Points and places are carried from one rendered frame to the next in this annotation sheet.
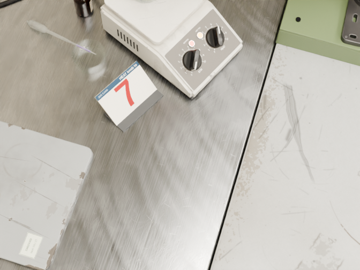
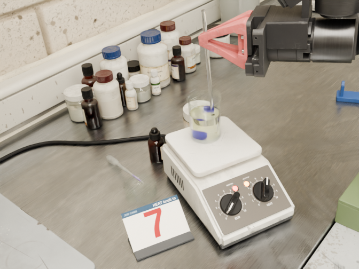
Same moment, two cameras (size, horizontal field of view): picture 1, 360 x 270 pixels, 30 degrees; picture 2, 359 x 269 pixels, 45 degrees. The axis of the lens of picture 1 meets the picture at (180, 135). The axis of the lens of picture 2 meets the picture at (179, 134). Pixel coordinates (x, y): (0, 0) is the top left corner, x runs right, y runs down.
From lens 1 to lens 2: 0.52 m
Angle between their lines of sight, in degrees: 37
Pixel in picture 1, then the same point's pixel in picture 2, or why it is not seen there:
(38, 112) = (71, 222)
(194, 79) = (227, 223)
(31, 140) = (47, 240)
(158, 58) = (195, 191)
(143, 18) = (193, 153)
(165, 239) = not seen: outside the picture
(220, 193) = not seen: outside the picture
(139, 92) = (169, 227)
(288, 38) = (348, 215)
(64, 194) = not seen: outside the picture
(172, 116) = (195, 260)
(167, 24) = (213, 161)
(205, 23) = (256, 174)
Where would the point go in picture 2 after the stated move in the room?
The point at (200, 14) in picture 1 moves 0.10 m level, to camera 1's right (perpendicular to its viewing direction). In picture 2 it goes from (252, 165) to (319, 180)
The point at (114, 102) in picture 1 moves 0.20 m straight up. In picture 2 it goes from (139, 227) to (119, 111)
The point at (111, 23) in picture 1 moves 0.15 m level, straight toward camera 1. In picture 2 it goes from (168, 160) to (139, 226)
